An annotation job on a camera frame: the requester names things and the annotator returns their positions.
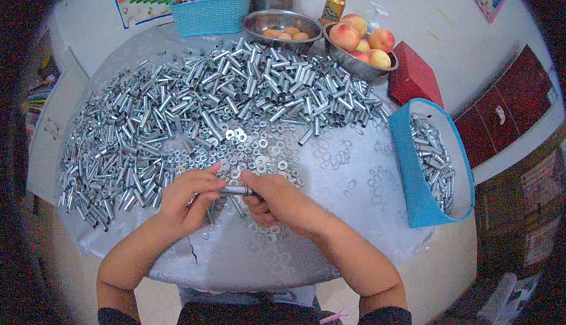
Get heap of peaches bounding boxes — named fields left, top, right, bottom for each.
left=329, top=14, right=396, bottom=70

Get stack of books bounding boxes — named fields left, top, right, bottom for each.
left=21, top=74, right=59, bottom=142

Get pile of metal tubes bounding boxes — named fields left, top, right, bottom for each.
left=57, top=38, right=392, bottom=233

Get pink plastic spoon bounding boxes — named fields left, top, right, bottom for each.
left=319, top=308, right=350, bottom=325

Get assembled metal parts in bag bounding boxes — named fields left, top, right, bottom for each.
left=410, top=113, right=456, bottom=215

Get silver patterned tablecloth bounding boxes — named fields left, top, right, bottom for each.
left=57, top=24, right=437, bottom=293

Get heap of washers and nuts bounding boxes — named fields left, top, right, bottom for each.
left=176, top=121, right=307, bottom=244

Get large printed cardboard carton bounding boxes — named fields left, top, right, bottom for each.
left=474, top=139, right=566, bottom=278

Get steel bowl with peaches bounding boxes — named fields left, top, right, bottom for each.
left=322, top=21, right=399, bottom=83

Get blue and white bag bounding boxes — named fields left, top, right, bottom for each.
left=389, top=98, right=476, bottom=229

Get dark red box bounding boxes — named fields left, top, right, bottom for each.
left=388, top=41, right=445, bottom=109

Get single metal sleeve tube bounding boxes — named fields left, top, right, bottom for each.
left=218, top=186, right=254, bottom=197

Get person's left hand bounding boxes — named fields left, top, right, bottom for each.
left=158, top=162, right=227, bottom=237

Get steel bowl with apricots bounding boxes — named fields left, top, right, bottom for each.
left=242, top=9, right=324, bottom=52

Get dark red drawer cabinet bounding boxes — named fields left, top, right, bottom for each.
left=453, top=44, right=559, bottom=169

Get clear spray bottle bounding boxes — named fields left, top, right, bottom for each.
left=366, top=1, right=390, bottom=32

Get white cabinet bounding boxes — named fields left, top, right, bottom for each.
left=26, top=13, right=113, bottom=206

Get person's right hand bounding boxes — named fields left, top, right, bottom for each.
left=240, top=170, right=317, bottom=234

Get gold drink can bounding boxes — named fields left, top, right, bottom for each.
left=320, top=0, right=347, bottom=28

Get light blue woven basket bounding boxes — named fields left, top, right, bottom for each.
left=168, top=0, right=254, bottom=38

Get person's body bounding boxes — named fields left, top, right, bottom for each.
left=97, top=301, right=413, bottom=325

